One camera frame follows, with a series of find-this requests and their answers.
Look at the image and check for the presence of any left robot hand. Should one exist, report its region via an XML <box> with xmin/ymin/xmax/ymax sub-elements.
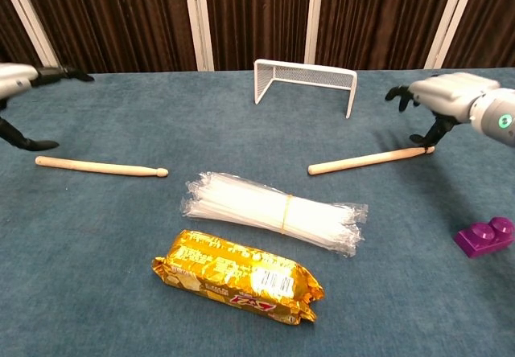
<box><xmin>0</xmin><ymin>62</ymin><xmax>96</xmax><ymax>152</ymax></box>

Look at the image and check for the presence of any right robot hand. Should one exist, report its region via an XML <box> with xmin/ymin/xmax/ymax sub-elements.
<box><xmin>385</xmin><ymin>72</ymin><xmax>502</xmax><ymax>150</ymax></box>

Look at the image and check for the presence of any dark-marked tip wooden drumstick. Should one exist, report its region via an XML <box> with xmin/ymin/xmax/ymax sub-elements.
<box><xmin>307</xmin><ymin>146</ymin><xmax>436</xmax><ymax>176</ymax></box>

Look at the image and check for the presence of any plain-tip wooden drumstick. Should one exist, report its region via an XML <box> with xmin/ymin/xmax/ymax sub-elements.
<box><xmin>35</xmin><ymin>155</ymin><xmax>169</xmax><ymax>179</ymax></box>

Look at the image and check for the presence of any purple toy building brick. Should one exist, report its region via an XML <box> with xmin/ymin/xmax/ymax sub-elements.
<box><xmin>453</xmin><ymin>216</ymin><xmax>515</xmax><ymax>259</ymax></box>

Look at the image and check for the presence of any teal velvet tablecloth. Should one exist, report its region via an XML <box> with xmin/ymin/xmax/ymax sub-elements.
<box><xmin>0</xmin><ymin>66</ymin><xmax>515</xmax><ymax>357</ymax></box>

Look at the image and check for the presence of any white mesh metal goal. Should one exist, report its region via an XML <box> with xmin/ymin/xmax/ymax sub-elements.
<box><xmin>253</xmin><ymin>58</ymin><xmax>358</xmax><ymax>120</ymax></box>

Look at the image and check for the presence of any yellow rubber band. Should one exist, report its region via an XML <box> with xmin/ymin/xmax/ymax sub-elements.
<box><xmin>281</xmin><ymin>194</ymin><xmax>295</xmax><ymax>236</ymax></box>

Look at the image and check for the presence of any bundle of clear-wrapped straws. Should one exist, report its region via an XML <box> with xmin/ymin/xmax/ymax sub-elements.
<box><xmin>181</xmin><ymin>170</ymin><xmax>369</xmax><ymax>258</ymax></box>

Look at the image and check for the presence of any gold foil biscuit packet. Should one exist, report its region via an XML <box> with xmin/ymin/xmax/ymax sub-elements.
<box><xmin>151</xmin><ymin>228</ymin><xmax>325</xmax><ymax>326</ymax></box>

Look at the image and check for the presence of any white screen frame post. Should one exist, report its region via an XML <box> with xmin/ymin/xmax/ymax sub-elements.
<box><xmin>424</xmin><ymin>0</ymin><xmax>480</xmax><ymax>70</ymax></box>
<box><xmin>0</xmin><ymin>0</ymin><xmax>64</xmax><ymax>75</ymax></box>
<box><xmin>304</xmin><ymin>0</ymin><xmax>325</xmax><ymax>65</ymax></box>
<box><xmin>183</xmin><ymin>0</ymin><xmax>215</xmax><ymax>72</ymax></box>

